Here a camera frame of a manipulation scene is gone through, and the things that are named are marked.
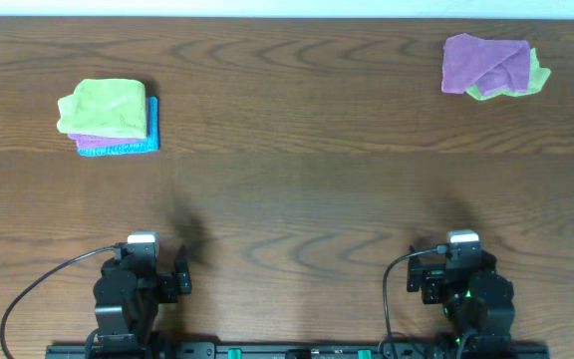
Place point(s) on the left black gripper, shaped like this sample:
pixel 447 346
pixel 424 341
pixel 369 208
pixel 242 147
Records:
pixel 170 285

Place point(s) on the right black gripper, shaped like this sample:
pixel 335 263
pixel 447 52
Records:
pixel 432 280

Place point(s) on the purple microfiber cloth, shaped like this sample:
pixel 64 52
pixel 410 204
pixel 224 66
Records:
pixel 490 65

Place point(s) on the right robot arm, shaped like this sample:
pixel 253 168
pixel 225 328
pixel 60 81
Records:
pixel 475 299

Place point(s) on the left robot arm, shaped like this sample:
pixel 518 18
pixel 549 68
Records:
pixel 128 296

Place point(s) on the folded purple cloth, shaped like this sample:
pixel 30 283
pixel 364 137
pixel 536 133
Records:
pixel 92 142

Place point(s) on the folded blue cloth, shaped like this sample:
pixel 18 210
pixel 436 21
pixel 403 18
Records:
pixel 148 145

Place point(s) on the folded green cloth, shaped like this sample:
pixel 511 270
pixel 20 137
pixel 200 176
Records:
pixel 111 108

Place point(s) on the crumpled green cloth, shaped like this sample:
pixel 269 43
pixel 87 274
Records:
pixel 537 78

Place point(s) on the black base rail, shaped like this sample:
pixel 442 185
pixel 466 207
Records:
pixel 208 350

